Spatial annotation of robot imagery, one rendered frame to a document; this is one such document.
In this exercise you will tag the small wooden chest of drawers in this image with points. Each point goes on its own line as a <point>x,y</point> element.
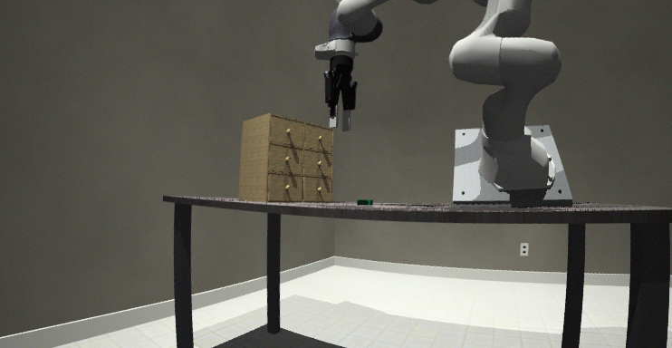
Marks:
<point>254,162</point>

